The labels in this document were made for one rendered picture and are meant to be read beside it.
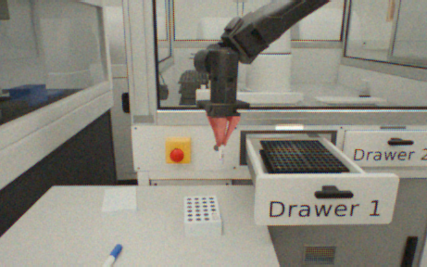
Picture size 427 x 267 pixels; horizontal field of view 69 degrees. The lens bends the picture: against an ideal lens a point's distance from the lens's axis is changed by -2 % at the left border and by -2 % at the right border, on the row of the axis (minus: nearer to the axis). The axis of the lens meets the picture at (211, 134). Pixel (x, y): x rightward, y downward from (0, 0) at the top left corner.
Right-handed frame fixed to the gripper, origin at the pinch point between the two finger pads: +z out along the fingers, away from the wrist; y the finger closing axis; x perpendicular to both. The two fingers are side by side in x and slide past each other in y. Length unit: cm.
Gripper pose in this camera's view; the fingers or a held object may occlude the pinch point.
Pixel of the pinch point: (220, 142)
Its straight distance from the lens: 70.3
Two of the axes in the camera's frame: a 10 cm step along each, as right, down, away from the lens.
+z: -0.4, 9.7, 2.6
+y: -9.2, 0.7, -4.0
